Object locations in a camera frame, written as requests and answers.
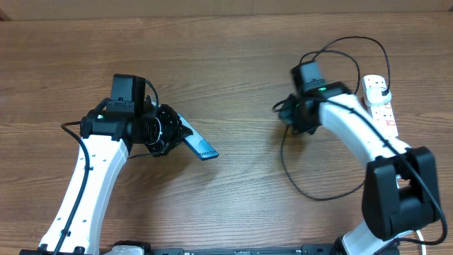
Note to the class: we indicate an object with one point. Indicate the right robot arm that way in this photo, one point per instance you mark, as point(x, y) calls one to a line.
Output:
point(400, 190)

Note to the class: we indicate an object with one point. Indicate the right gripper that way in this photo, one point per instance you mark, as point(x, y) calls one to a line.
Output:
point(287, 114)

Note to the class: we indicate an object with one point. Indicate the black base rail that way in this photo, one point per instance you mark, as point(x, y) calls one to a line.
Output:
point(130, 247)

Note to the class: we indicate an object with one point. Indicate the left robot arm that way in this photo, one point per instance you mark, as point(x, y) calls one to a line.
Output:
point(107, 134)

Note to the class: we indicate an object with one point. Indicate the blue Galaxy smartphone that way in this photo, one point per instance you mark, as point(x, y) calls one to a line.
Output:
point(197, 143)

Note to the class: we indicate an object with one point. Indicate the white power strip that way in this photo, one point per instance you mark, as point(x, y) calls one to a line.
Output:
point(383, 115)

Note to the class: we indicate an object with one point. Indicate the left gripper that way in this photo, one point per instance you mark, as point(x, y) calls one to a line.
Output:
point(175, 132)

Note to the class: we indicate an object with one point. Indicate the white charger plug adapter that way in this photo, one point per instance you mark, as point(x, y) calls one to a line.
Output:
point(377, 96)

